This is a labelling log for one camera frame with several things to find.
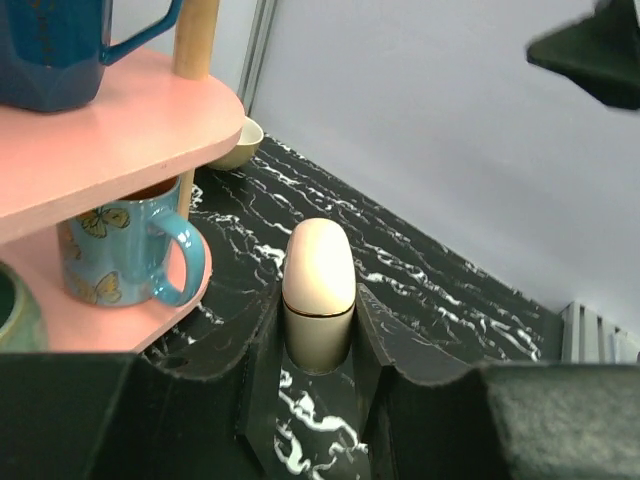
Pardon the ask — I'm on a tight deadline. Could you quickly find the light blue butterfly mug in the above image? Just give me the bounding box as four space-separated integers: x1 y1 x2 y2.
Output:
56 177 206 307

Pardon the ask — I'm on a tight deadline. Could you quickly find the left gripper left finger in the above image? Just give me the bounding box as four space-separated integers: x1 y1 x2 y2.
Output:
1 285 280 479

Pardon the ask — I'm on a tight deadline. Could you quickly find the dark blue faceted mug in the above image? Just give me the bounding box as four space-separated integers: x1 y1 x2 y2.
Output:
1 0 182 113

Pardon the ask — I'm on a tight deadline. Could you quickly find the cream ceramic bowl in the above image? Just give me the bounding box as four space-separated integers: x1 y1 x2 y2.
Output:
207 116 264 171

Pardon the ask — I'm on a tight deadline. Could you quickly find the green ceramic mug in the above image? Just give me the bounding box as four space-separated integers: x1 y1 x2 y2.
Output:
1 263 49 353

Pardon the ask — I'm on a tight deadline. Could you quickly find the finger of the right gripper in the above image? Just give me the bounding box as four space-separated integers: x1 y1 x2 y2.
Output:
526 0 639 110

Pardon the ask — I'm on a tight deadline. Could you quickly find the pink three-tier wooden shelf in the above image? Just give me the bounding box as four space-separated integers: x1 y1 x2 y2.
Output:
1 1 245 351

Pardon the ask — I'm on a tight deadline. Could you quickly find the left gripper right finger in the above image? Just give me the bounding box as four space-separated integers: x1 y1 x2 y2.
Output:
352 284 639 479

